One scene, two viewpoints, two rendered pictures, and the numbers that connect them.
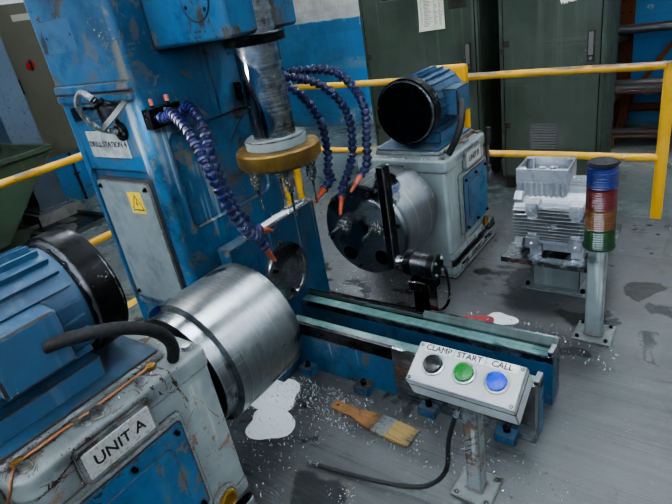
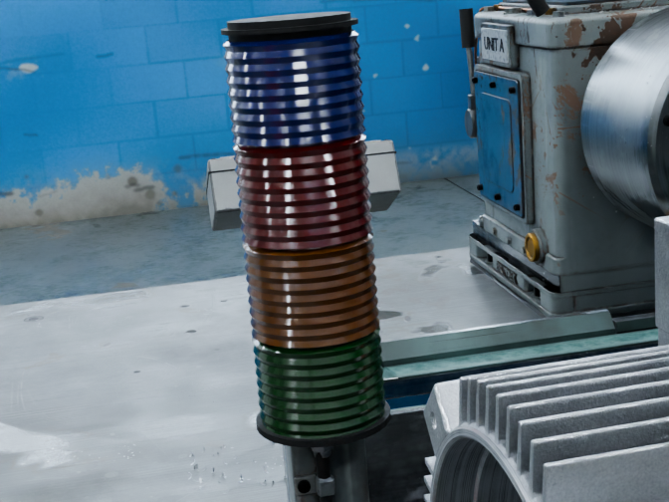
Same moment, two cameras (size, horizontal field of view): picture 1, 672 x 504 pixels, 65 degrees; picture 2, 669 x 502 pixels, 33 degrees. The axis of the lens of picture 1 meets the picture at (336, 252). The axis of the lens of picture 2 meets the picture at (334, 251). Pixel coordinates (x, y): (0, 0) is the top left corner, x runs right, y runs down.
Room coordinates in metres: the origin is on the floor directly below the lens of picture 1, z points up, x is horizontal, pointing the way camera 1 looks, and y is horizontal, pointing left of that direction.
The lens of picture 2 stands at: (1.32, -0.93, 1.24)
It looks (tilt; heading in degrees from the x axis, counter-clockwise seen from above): 14 degrees down; 131
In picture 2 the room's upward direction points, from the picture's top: 5 degrees counter-clockwise
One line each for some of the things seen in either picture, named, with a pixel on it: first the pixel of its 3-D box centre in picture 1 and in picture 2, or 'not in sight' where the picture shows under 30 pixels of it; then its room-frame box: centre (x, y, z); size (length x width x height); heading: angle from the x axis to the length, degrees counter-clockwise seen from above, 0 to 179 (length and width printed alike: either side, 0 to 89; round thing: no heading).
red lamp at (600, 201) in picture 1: (601, 196); (303, 186); (0.99, -0.56, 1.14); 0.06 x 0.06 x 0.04
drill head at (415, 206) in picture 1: (387, 213); not in sight; (1.35, -0.16, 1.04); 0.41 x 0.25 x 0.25; 141
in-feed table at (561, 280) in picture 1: (561, 259); not in sight; (1.25, -0.60, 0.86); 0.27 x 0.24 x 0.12; 141
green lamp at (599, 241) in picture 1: (599, 236); (320, 375); (0.99, -0.56, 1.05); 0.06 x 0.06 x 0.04
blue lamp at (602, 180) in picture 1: (602, 175); (295, 87); (0.99, -0.56, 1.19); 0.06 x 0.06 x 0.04
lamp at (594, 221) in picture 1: (600, 216); (312, 283); (0.99, -0.56, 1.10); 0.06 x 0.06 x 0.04
